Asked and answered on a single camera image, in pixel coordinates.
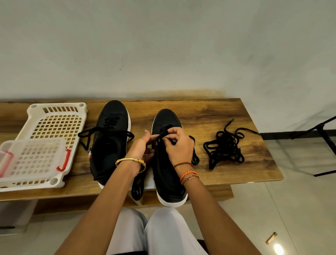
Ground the person's right hand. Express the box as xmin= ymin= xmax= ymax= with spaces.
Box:
xmin=163 ymin=126 xmax=196 ymax=168

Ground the person's left hand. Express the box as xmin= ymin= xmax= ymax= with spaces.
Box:
xmin=124 ymin=129 xmax=160 ymax=167

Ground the black sneaker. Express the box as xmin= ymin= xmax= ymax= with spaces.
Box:
xmin=150 ymin=108 xmax=190 ymax=209
xmin=87 ymin=99 xmax=132 ymax=190

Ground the black shoelace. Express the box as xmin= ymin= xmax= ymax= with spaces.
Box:
xmin=202 ymin=129 xmax=245 ymax=171
xmin=202 ymin=118 xmax=261 ymax=171

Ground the person's left forearm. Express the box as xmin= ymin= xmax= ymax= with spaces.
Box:
xmin=55 ymin=160 xmax=146 ymax=255

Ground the person's right forearm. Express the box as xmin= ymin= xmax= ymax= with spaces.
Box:
xmin=178 ymin=165 xmax=262 ymax=255

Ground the person's black shirt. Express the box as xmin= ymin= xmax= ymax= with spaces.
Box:
xmin=196 ymin=239 xmax=210 ymax=255

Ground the white plastic lattice basket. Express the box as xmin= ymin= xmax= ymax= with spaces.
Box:
xmin=0 ymin=101 xmax=89 ymax=193

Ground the small yellow object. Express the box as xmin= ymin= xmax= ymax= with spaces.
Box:
xmin=264 ymin=230 xmax=279 ymax=246

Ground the white box under table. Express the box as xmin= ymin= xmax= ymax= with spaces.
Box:
xmin=0 ymin=198 xmax=39 ymax=232

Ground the black tripod stand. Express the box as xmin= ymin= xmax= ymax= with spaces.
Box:
xmin=291 ymin=115 xmax=336 ymax=178

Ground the gold bracelet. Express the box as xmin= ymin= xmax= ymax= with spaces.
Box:
xmin=114 ymin=157 xmax=148 ymax=174

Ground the orange braided bracelet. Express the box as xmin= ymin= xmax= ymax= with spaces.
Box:
xmin=178 ymin=168 xmax=201 ymax=186

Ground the clear container with red handles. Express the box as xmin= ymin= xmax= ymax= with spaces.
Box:
xmin=0 ymin=137 xmax=72 ymax=182

